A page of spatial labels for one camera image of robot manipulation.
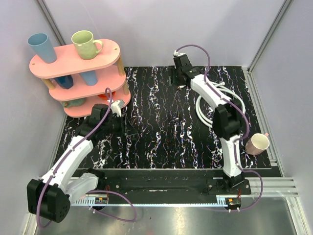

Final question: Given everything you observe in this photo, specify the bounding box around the white hose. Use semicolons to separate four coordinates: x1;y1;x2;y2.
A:
177;81;246;128

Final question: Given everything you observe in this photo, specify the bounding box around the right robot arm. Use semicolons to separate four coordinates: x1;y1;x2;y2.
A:
174;52;245;194

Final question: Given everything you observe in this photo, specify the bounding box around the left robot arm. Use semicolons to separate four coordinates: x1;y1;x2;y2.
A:
26;100;137;228

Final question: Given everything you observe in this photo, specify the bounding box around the orange bowl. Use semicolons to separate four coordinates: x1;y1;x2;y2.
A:
97;92;115;99

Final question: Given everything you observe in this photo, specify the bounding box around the black marbled mat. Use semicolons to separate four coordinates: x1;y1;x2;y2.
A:
52;65;272;170

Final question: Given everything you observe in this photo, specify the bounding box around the teal mug bottom shelf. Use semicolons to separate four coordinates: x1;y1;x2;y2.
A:
61;98;86;108

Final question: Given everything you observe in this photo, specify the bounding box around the light blue cup middle shelf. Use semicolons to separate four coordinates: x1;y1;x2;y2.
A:
80;70;98;86

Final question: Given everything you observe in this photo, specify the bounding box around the pink three-tier shelf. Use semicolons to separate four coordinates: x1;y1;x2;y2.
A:
29;39;131;118

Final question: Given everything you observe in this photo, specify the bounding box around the dark blue cup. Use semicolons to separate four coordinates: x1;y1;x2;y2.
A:
54;75;73;89

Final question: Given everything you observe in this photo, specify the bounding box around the green mug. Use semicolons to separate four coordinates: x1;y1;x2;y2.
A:
71;30;104;60

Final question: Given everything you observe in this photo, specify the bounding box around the pink beige cup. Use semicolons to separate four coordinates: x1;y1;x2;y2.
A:
245;133;270;156

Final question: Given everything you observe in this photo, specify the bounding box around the light blue tall cup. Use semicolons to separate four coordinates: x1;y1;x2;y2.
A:
27;33;57;63

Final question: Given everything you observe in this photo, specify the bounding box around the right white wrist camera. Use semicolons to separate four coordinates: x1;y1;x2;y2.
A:
173;50;183;57

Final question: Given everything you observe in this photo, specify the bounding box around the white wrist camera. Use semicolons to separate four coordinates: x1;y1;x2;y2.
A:
173;50;183;57
111;99;125;117

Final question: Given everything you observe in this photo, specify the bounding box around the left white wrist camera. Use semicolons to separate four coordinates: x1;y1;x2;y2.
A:
111;99;125;117

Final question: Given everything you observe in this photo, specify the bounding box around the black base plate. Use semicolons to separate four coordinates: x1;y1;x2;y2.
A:
78;168;252;204

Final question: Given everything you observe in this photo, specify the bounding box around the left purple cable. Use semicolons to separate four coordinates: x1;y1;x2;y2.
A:
36;88;136;228

